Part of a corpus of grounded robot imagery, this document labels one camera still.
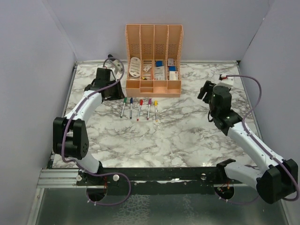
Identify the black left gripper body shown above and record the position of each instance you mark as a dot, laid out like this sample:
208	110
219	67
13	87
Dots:
115	92

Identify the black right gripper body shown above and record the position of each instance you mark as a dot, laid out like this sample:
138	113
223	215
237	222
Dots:
208	87

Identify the green capped white pen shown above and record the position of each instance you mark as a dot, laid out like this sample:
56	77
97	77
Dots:
123	107

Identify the blue pen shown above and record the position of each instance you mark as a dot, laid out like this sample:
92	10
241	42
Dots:
131	108

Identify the red pen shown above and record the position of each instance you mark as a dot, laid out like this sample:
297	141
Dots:
139	109

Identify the purple pen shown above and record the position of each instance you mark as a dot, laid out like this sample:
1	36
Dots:
148	110

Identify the yellow pen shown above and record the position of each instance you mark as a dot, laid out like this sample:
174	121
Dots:
156	110

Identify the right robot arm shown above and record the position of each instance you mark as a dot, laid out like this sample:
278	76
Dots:
274	178

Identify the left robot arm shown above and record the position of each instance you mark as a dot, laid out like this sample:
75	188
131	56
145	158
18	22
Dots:
70	138

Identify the white oval label card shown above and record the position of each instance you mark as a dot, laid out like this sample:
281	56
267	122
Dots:
135	67

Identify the white red card box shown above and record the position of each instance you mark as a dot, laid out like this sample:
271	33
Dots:
173	76

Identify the black grey stapler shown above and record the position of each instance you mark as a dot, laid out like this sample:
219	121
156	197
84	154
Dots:
110	57

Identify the blue eraser box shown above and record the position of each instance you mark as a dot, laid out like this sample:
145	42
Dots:
172	68
159	63

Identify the white red staples box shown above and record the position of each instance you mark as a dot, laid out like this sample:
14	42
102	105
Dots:
171	62

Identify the white paper packet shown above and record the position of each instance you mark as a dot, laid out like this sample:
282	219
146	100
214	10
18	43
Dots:
159	73

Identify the peach plastic desk organizer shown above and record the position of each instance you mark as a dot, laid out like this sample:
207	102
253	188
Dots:
152	42

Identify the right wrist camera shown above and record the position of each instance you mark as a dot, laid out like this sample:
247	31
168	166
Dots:
226	81

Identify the black mounting rail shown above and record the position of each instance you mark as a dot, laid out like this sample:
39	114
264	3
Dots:
157	180

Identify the aluminium frame rail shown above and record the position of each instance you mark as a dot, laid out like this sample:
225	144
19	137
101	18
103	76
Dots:
67	178

